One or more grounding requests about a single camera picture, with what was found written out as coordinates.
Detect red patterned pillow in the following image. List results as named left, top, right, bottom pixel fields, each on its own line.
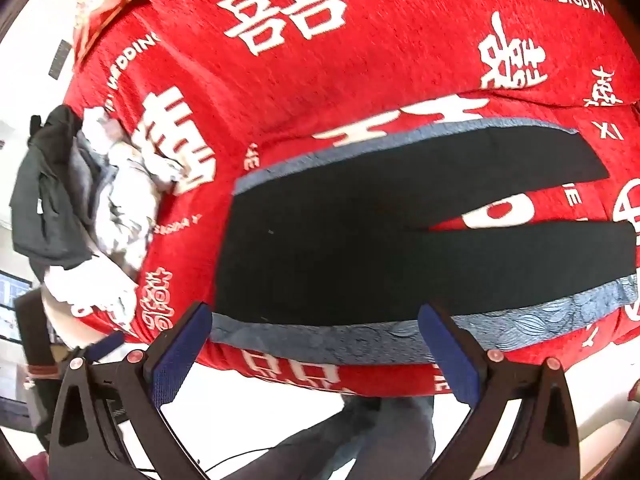
left=72, top=0, right=171, bottom=68

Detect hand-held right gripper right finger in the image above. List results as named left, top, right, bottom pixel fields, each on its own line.
left=416, top=301, right=599, bottom=480

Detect person's grey trouser legs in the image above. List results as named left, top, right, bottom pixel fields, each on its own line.
left=220, top=394, right=437, bottom=480

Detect red printed blanket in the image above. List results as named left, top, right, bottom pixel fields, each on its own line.
left=65, top=0, right=640, bottom=399

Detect black pants with grey-blue trim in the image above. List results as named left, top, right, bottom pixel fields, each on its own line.
left=210, top=117, right=640, bottom=367

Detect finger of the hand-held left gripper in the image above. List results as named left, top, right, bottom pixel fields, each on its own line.
left=84, top=331, right=127, bottom=362

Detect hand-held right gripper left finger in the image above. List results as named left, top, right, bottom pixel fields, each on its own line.
left=47, top=301, right=214, bottom=480

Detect light grey crumpled garment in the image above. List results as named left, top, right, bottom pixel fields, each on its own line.
left=65, top=109, right=187, bottom=282

